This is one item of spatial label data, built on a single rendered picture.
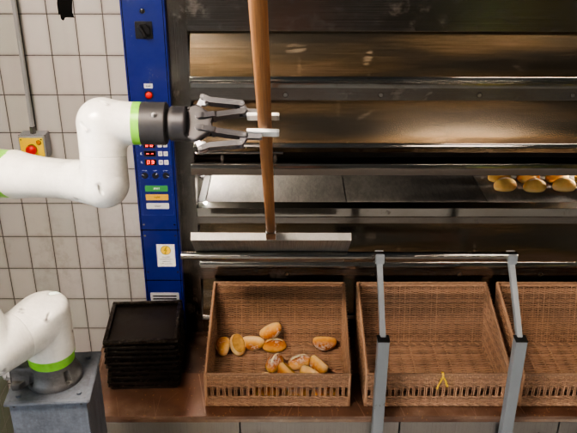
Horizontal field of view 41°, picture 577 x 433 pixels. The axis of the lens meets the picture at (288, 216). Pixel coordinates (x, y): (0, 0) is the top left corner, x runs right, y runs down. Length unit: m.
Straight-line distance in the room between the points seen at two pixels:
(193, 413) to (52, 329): 1.06
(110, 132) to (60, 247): 1.69
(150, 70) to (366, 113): 0.83
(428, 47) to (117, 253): 1.50
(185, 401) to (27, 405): 1.02
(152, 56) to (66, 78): 0.34
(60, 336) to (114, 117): 0.67
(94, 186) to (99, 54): 1.34
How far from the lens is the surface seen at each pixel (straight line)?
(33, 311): 2.04
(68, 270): 3.35
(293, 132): 2.96
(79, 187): 1.70
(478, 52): 2.97
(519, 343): 2.81
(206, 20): 2.86
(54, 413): 2.17
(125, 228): 3.20
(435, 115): 3.01
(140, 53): 2.89
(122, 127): 1.65
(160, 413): 3.00
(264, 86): 1.45
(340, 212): 3.11
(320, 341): 3.23
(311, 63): 2.88
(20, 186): 1.86
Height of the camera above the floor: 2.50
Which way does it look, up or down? 26 degrees down
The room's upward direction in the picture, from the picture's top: straight up
